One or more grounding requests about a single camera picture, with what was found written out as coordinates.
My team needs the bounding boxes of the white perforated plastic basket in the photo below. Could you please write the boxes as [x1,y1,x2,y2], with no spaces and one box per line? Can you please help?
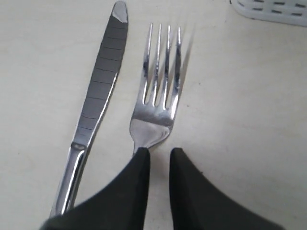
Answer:
[230,0,307,27]

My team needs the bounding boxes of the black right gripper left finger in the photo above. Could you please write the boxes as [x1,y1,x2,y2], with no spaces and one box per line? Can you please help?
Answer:
[42,148,150,230]

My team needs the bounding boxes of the silver fork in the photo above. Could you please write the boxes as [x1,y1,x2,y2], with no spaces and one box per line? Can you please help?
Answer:
[130,25,182,154]

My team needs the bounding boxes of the silver table knife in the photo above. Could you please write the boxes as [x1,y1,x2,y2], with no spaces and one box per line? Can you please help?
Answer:
[50,0,129,217]

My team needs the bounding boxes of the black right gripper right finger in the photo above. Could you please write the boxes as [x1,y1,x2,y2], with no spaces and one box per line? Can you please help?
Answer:
[169,148,283,230]

